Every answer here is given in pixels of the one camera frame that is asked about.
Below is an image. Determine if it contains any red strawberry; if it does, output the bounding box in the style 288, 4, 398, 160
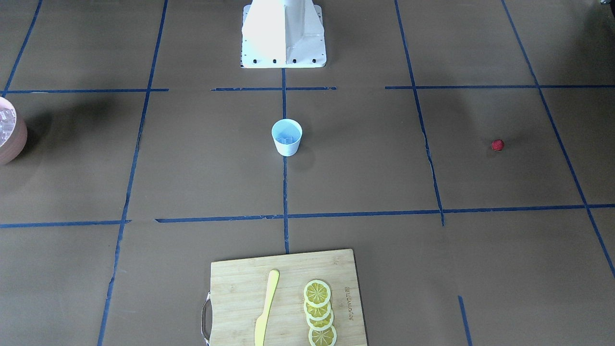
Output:
491, 139, 505, 152

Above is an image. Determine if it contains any light blue paper cup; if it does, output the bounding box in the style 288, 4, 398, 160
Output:
271, 119, 303, 156

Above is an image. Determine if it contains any yellow plastic knife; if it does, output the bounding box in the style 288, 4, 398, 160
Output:
254, 269, 280, 346

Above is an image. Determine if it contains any wooden cutting board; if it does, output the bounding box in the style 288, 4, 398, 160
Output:
201, 249, 368, 346

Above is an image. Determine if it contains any pink bowl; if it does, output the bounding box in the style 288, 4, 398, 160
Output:
0, 97, 28, 166

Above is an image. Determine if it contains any white pedestal column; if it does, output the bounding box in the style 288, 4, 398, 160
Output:
240, 0, 327, 69

